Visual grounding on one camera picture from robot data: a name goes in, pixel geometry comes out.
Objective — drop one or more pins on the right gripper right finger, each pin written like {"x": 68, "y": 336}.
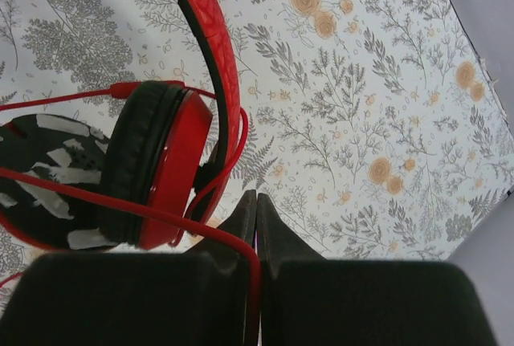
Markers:
{"x": 311, "y": 300}

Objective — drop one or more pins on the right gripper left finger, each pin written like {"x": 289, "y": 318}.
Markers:
{"x": 204, "y": 296}

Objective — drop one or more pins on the red headphones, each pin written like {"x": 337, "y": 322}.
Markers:
{"x": 66, "y": 185}

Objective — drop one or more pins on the floral tablecloth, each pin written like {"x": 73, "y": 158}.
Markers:
{"x": 373, "y": 126}

